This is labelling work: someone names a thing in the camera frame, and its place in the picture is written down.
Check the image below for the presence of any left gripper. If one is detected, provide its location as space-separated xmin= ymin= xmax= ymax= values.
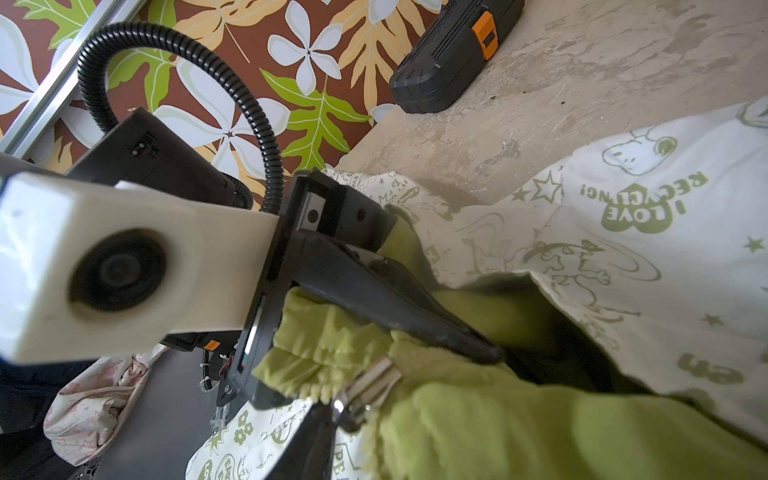
xmin=216 ymin=171 xmax=504 ymax=410

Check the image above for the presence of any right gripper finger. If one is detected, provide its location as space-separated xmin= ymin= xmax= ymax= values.
xmin=265 ymin=403 xmax=337 ymax=480

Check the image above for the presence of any white green printed jacket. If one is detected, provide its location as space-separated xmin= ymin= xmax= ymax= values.
xmin=185 ymin=98 xmax=767 ymax=479

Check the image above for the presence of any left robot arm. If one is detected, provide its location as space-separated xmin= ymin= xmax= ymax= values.
xmin=1 ymin=22 xmax=504 ymax=410

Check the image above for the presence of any black plastic case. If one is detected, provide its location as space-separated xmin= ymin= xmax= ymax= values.
xmin=389 ymin=0 xmax=525 ymax=114

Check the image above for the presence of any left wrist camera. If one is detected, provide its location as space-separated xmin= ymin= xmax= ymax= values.
xmin=1 ymin=172 xmax=278 ymax=365

